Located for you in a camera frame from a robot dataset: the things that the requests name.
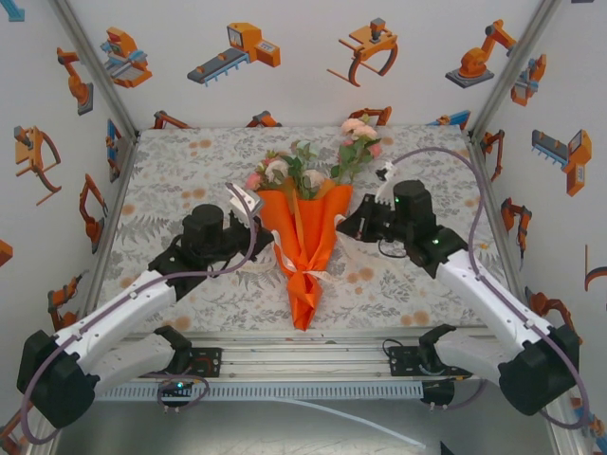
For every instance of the orange wrapping paper sheet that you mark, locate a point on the orange wrapping paper sheet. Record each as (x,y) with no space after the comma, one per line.
(303,251)

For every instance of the pink rose leafy flower stem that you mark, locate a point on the pink rose leafy flower stem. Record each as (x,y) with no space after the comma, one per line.
(351,156)

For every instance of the small pink bloom flower stem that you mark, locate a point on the small pink bloom flower stem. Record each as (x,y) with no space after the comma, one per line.
(253,180)

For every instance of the cream ribbon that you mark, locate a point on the cream ribbon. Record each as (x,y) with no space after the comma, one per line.
(315,274)

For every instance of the mint green flower stem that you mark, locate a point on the mint green flower stem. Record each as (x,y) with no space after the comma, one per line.
(303,151)

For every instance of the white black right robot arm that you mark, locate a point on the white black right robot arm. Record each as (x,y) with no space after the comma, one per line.
(493,298)

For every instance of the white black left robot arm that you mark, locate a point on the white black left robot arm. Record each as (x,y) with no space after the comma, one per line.
(118,308)

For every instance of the floral patterned tablecloth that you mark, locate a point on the floral patterned tablecloth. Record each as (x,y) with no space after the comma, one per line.
(189,161)

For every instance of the black controller board green light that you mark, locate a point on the black controller board green light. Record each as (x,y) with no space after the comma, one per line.
(178,386)

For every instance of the black connector block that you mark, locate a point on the black connector block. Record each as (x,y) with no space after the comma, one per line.
(438,393)

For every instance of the thin white tube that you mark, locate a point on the thin white tube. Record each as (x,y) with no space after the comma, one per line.
(370,422)

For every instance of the aluminium side rail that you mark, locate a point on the aluminium side rail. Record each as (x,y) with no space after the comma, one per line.
(491,208)
(113,208)

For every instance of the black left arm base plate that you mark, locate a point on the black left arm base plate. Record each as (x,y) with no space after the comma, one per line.
(211,362)

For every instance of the aluminium table frame rails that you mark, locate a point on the aluminium table frame rails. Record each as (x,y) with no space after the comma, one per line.
(303,365)

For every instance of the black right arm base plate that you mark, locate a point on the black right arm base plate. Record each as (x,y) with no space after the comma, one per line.
(403,362)

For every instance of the aluminium corner post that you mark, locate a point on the aluminium corner post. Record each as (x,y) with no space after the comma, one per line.
(95,66)
(512,66)

